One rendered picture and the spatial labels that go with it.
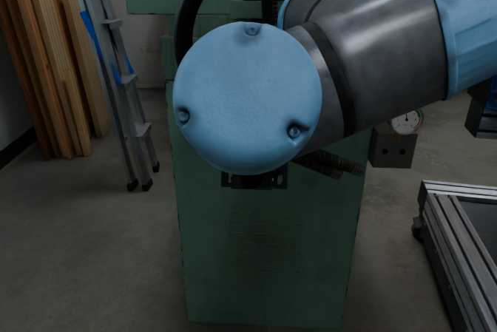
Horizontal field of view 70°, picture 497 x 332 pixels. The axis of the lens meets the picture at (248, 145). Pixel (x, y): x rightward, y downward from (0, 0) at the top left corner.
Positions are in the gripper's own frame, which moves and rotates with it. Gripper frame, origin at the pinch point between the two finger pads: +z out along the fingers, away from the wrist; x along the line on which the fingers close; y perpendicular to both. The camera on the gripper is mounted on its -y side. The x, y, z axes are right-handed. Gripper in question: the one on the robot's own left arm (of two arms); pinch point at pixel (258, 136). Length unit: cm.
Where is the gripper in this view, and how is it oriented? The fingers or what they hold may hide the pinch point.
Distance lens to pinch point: 52.1
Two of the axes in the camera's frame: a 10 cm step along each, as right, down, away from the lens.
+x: 10.0, 0.3, -0.5
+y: -0.4, 10.0, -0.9
